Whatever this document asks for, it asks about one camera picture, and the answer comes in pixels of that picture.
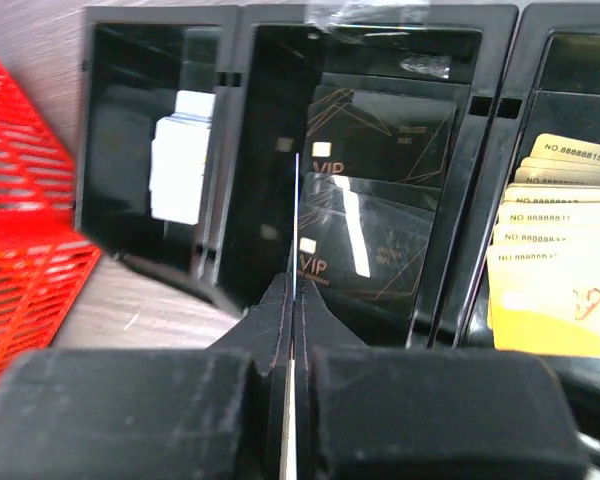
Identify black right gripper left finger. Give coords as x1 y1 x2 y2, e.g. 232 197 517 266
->
0 274 293 479

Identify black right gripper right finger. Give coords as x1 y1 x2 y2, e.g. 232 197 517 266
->
294 280 588 479

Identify dark credit card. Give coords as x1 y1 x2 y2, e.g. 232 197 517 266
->
280 152 301 480
297 173 439 313

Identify white cards in tray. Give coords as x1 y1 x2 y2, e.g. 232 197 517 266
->
149 90 216 226

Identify dark card in tray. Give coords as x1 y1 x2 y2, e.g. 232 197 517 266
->
301 86 457 189

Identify red plastic shopping basket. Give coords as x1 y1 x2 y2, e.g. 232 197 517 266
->
0 63 100 376

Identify black three-compartment tray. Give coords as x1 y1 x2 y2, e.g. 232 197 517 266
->
75 1 600 434

